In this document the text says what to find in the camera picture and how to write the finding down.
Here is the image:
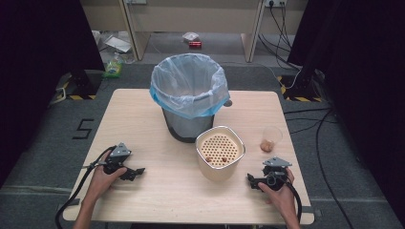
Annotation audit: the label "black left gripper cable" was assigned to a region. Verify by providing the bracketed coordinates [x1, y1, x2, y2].
[54, 145, 117, 229]

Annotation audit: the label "blue plastic bin bag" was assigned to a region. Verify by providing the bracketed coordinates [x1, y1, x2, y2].
[149, 52, 231, 120]

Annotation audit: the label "white wall power socket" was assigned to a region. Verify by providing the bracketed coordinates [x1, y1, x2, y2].
[264, 0, 288, 9]

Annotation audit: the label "white paper sheet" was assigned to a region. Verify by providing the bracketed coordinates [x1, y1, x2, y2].
[104, 34, 133, 54]

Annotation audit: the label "long black floor cable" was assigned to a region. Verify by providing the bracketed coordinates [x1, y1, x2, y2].
[314, 108, 356, 229]

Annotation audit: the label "person's left hand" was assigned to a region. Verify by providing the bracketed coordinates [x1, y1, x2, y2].
[89, 152, 128, 201]

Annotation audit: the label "grey mesh trash bin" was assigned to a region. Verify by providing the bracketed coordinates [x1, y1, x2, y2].
[160, 107, 215, 144]

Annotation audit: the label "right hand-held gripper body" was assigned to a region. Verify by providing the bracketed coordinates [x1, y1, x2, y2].
[262, 156, 293, 192]

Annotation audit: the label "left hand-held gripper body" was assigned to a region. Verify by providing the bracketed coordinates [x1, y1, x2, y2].
[103, 142, 133, 176]

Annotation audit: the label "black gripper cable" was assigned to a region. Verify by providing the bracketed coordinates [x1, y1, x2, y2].
[54, 145, 117, 229]
[286, 179, 303, 223]

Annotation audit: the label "clear plastic cup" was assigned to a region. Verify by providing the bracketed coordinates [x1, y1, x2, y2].
[260, 125, 284, 154]

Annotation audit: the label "small orange food piece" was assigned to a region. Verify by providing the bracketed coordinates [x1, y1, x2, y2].
[260, 139, 276, 153]

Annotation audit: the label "black stand base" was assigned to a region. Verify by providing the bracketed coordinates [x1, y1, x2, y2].
[65, 69, 104, 97]
[280, 65, 323, 100]

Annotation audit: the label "black power cables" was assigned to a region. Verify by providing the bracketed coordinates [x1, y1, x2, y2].
[257, 3, 302, 72]

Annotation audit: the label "green plastic bag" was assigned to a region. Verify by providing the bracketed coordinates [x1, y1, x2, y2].
[101, 52, 124, 79]

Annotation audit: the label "white crumpled packet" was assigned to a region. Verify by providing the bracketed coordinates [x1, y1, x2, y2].
[181, 31, 201, 43]

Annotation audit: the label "thin white cable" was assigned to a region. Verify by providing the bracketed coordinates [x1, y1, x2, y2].
[219, 60, 303, 91]

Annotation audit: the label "person's right hand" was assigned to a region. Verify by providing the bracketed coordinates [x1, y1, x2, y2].
[257, 167, 299, 219]

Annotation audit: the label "black floor cables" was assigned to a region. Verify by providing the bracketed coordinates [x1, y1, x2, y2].
[283, 107, 339, 135]

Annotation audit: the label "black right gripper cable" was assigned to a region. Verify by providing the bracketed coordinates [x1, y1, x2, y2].
[286, 179, 303, 223]

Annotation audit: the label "beige container with perforated insert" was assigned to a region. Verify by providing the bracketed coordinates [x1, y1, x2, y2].
[195, 125, 246, 183]

